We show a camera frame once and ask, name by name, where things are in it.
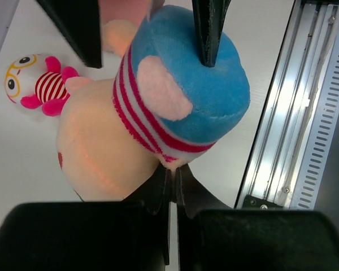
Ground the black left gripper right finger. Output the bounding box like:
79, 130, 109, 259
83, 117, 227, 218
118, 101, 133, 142
176, 165, 339, 270

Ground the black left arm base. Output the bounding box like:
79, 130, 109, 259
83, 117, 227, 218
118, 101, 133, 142
242, 195, 283, 210

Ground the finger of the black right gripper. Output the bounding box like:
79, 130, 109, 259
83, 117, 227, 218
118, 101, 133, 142
37, 0, 102, 68
192, 0, 231, 67

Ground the white pink glasses plush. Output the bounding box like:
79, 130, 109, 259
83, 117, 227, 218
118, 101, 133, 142
4, 54, 79, 117

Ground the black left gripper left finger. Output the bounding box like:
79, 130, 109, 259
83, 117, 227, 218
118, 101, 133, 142
0, 166, 171, 270

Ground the doll plush striped shirt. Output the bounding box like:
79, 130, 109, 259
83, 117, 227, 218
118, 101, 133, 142
56, 1, 250, 201

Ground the white slotted cable duct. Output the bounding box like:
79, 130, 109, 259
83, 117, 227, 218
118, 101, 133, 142
289, 28, 339, 210

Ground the aluminium mounting rail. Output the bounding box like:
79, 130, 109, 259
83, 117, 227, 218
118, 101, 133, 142
235, 1, 339, 208

